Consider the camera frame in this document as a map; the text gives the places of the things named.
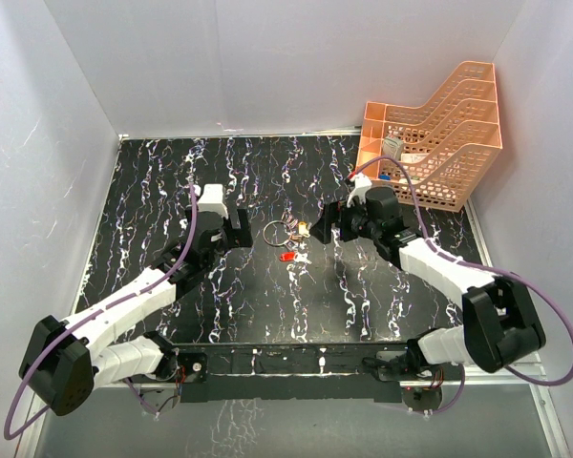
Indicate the white papers in organizer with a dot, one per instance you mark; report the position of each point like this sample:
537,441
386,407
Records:
413,158

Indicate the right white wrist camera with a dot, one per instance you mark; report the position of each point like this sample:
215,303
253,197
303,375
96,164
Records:
360,184

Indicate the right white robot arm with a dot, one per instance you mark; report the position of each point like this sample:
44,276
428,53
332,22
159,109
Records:
500,322

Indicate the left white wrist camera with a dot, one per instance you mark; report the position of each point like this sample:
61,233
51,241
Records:
210,198

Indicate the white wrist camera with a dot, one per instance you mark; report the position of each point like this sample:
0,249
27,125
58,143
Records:
210,198
360,184

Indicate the orange plastic file organizer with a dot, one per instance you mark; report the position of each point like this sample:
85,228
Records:
458,126

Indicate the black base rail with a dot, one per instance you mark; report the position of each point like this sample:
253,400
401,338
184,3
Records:
302,371

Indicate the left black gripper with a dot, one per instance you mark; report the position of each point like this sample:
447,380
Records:
236,238

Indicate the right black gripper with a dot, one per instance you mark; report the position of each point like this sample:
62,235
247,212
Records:
335,212

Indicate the large silver keyring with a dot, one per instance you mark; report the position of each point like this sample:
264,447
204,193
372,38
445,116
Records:
276,233

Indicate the small box in organizer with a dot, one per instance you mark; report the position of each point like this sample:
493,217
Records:
393,147

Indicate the bunch of brass keys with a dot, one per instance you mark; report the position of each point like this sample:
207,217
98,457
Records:
297,229

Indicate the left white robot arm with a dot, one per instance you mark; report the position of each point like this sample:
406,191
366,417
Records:
66,360

